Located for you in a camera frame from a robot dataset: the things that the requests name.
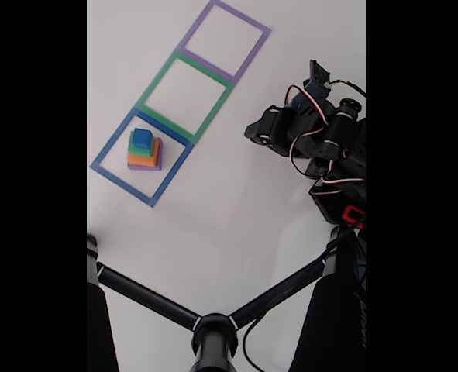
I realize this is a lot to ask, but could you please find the purple block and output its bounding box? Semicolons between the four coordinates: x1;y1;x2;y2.
126;138;164;172

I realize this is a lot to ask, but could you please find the black camera tripod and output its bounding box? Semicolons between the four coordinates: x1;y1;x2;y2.
87;226;367;372

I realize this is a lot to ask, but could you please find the green block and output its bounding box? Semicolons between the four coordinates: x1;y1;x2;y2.
127;130;156;158

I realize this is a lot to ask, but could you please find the orange block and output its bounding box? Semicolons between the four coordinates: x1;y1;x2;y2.
126;138;162;168

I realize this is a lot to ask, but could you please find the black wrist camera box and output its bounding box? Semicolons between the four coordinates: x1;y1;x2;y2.
288;59;332;112

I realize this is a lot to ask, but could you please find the red white servo wire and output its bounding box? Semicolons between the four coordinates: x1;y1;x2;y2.
308;176;367;196
284;84;336;181

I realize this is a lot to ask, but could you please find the small blue cube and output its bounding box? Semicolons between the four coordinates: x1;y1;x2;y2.
131;128;154;150

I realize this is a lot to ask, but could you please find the red clamp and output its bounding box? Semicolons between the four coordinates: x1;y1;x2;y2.
343;205;367;230

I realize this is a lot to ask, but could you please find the blue tape square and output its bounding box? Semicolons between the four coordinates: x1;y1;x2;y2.
89;107;195;208

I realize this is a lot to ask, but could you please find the purple tape square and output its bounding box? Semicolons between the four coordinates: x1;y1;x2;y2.
177;0;272;85

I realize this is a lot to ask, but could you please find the green tape square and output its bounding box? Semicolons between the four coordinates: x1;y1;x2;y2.
134;49;236;145

